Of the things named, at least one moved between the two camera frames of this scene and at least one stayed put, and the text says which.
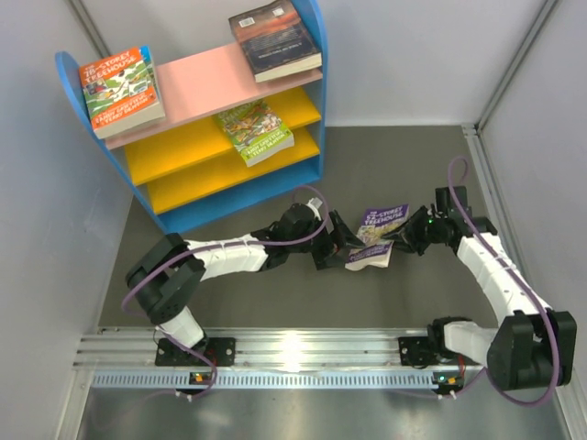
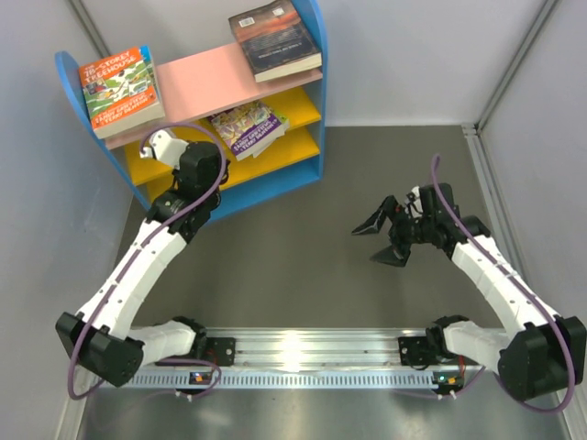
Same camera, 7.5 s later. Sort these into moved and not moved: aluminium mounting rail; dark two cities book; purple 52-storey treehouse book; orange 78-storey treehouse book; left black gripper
Moved: left black gripper; purple 52-storey treehouse book
Not moved: orange 78-storey treehouse book; aluminium mounting rail; dark two cities book
